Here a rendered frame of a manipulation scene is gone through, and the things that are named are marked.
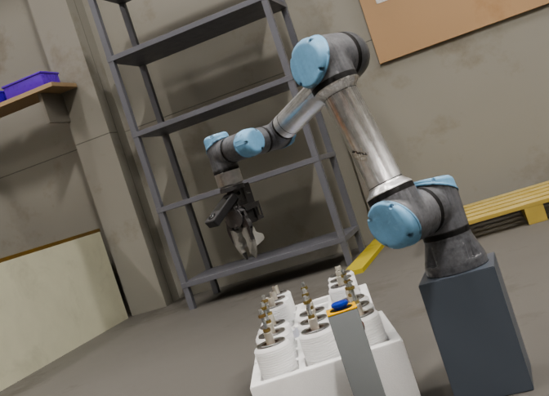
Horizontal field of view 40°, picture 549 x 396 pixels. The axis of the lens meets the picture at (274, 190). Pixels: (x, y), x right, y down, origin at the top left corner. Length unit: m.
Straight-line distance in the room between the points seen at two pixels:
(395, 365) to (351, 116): 0.61
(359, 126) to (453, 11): 3.52
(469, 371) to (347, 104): 0.68
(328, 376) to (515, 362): 0.44
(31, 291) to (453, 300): 3.48
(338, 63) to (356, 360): 0.68
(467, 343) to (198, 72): 4.09
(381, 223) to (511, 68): 3.57
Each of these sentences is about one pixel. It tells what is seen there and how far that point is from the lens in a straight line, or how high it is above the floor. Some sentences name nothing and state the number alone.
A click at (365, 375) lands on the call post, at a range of 1.74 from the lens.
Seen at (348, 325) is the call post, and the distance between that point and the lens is 1.71.
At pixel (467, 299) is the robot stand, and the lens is 1.80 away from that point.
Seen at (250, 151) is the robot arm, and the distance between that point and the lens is 2.01.
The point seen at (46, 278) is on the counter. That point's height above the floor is 0.49.
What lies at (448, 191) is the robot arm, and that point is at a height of 0.49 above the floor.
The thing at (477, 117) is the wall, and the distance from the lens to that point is 5.18.
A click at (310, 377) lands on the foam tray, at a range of 1.87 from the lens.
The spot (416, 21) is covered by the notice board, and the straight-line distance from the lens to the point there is 5.22.
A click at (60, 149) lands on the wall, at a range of 6.14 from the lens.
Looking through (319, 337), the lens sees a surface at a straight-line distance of 1.88.
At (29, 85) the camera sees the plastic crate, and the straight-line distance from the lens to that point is 5.64.
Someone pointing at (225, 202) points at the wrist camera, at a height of 0.62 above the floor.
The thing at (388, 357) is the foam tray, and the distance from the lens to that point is 1.87.
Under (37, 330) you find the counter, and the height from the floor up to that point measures 0.22.
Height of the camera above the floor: 0.64
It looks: 1 degrees down
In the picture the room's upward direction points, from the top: 18 degrees counter-clockwise
